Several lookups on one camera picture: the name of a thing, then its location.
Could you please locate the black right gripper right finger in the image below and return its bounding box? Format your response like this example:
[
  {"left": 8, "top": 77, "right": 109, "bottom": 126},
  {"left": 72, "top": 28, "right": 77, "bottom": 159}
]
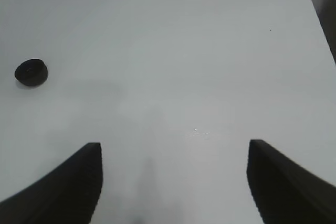
[{"left": 246, "top": 140, "right": 335, "bottom": 223}]

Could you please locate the small black teacup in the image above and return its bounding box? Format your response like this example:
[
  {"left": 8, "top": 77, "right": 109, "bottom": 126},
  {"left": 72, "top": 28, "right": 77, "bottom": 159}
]
[{"left": 14, "top": 59, "right": 48, "bottom": 87}]

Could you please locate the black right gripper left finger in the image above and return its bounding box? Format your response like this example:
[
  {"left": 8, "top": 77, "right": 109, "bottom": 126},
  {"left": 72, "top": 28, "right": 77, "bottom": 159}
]
[{"left": 1, "top": 143, "right": 103, "bottom": 223}]

